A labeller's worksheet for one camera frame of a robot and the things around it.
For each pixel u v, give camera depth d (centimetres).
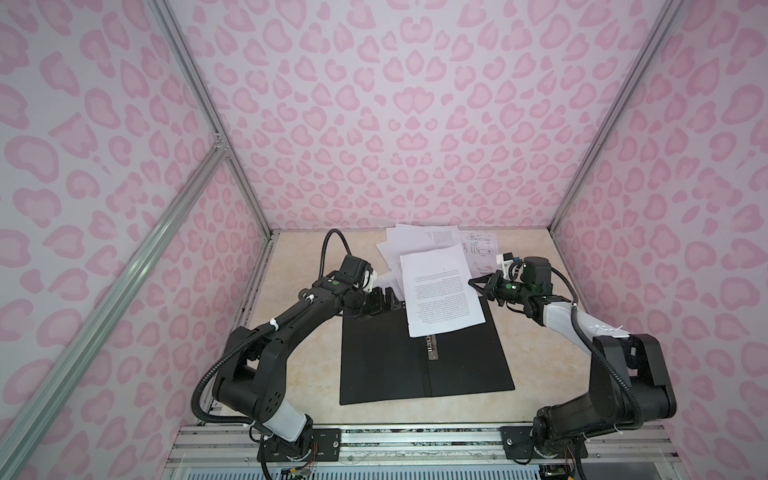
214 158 87
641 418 42
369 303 77
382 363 91
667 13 69
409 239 117
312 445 72
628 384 44
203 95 82
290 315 51
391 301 79
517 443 74
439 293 88
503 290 78
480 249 114
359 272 72
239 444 75
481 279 84
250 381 44
